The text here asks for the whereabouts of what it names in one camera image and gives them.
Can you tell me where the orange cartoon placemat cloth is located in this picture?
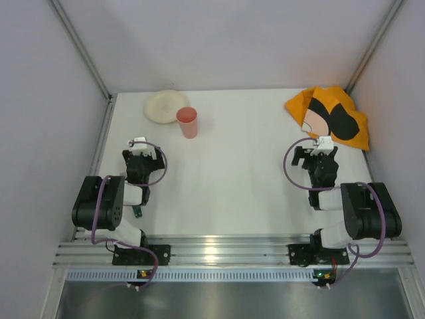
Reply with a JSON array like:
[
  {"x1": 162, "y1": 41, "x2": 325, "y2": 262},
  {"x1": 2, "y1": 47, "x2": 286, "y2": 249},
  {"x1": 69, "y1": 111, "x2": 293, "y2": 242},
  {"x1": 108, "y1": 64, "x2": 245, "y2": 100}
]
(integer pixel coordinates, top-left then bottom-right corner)
[{"x1": 285, "y1": 86, "x2": 370, "y2": 151}]

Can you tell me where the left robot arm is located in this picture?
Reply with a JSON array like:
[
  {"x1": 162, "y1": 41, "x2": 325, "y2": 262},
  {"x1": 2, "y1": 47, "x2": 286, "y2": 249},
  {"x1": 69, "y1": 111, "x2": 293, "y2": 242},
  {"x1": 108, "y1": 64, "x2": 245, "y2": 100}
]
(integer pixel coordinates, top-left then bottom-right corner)
[{"x1": 72, "y1": 148, "x2": 167, "y2": 249}]

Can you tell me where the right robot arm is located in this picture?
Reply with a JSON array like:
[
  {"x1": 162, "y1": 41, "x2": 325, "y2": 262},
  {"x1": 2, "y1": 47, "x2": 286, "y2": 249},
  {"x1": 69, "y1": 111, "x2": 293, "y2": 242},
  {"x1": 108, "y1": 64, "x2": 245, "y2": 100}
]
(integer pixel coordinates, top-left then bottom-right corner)
[{"x1": 291, "y1": 146, "x2": 402, "y2": 249}]

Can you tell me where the cream round plate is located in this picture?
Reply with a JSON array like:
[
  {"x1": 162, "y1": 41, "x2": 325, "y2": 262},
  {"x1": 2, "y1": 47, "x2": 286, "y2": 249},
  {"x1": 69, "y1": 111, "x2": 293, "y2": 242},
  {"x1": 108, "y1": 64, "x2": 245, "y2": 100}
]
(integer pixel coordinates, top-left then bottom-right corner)
[{"x1": 143, "y1": 90, "x2": 190, "y2": 124}]

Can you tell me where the pink plastic cup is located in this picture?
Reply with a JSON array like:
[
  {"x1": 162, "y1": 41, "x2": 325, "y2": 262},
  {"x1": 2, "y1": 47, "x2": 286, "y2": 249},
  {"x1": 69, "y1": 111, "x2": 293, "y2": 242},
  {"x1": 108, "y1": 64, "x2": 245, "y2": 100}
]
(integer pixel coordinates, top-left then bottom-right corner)
[{"x1": 176, "y1": 106, "x2": 198, "y2": 139}]

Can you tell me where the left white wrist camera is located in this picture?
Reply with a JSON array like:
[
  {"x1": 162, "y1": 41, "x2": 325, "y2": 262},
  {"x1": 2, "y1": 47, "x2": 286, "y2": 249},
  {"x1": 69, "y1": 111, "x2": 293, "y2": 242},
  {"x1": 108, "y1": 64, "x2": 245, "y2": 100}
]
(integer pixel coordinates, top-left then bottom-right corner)
[{"x1": 127, "y1": 137, "x2": 155, "y2": 157}]

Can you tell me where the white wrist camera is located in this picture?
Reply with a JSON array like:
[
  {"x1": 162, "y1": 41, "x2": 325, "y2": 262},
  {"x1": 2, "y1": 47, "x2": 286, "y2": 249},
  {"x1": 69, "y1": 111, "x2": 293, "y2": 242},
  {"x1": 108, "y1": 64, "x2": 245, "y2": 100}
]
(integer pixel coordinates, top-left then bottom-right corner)
[
  {"x1": 127, "y1": 137, "x2": 155, "y2": 157},
  {"x1": 311, "y1": 136, "x2": 334, "y2": 156}
]

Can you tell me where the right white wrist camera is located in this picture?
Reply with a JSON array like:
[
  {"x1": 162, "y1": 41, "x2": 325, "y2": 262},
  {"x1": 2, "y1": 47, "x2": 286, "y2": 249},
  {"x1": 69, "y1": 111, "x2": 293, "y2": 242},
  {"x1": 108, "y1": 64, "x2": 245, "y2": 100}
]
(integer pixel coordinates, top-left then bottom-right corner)
[{"x1": 311, "y1": 136, "x2": 334, "y2": 156}]

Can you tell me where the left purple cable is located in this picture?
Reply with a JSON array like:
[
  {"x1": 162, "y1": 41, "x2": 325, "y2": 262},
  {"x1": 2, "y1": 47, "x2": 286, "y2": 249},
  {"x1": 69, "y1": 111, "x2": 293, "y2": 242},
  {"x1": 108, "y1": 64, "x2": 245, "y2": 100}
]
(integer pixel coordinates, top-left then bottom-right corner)
[{"x1": 90, "y1": 141, "x2": 169, "y2": 290}]

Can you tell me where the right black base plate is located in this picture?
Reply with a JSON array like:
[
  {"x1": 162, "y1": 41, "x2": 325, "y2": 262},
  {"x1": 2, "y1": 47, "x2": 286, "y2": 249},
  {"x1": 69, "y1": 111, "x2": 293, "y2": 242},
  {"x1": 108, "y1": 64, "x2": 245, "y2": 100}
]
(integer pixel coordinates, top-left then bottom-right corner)
[{"x1": 288, "y1": 244, "x2": 350, "y2": 267}]

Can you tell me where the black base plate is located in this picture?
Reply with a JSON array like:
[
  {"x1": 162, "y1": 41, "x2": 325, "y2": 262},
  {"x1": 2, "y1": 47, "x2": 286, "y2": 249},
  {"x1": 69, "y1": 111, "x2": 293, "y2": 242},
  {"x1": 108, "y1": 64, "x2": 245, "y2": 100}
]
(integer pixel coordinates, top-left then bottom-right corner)
[
  {"x1": 288, "y1": 244, "x2": 350, "y2": 267},
  {"x1": 112, "y1": 245, "x2": 171, "y2": 266}
]

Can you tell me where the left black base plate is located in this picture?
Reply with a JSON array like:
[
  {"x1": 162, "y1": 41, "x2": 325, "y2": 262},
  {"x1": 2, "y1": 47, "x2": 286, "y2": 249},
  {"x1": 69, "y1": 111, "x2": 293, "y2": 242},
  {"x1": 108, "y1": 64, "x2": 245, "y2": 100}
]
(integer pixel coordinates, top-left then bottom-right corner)
[{"x1": 112, "y1": 245, "x2": 171, "y2": 266}]

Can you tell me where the aluminium mounting rail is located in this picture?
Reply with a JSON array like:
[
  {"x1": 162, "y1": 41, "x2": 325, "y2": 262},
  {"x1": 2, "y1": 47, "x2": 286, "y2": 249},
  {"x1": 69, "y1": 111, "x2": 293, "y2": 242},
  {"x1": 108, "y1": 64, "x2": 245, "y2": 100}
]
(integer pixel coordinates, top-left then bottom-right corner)
[{"x1": 53, "y1": 232, "x2": 414, "y2": 268}]

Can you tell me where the white slotted cable duct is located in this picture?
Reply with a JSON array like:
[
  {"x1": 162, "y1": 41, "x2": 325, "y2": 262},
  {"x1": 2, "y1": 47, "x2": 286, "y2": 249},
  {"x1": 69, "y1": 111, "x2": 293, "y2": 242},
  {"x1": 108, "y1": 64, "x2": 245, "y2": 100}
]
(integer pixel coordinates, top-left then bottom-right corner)
[{"x1": 66, "y1": 268, "x2": 335, "y2": 282}]

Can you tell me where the left aluminium frame post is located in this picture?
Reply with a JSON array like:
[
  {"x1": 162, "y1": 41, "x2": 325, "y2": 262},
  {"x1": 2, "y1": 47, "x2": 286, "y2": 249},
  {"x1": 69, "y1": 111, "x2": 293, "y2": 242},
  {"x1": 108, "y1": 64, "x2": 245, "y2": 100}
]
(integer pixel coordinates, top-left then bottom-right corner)
[{"x1": 48, "y1": 0, "x2": 112, "y2": 102}]

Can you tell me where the aluminium frame post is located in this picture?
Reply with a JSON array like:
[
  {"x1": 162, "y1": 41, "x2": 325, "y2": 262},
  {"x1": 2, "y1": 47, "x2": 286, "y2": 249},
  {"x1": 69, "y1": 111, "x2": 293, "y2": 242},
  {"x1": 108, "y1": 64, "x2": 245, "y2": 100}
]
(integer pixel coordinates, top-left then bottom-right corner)
[
  {"x1": 48, "y1": 0, "x2": 112, "y2": 102},
  {"x1": 344, "y1": 0, "x2": 406, "y2": 95}
]

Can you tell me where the right aluminium frame post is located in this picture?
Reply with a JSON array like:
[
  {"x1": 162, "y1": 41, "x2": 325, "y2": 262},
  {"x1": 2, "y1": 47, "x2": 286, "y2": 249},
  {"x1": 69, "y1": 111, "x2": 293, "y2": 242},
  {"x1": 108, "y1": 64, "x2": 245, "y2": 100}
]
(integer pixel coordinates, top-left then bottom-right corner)
[{"x1": 344, "y1": 0, "x2": 406, "y2": 95}]

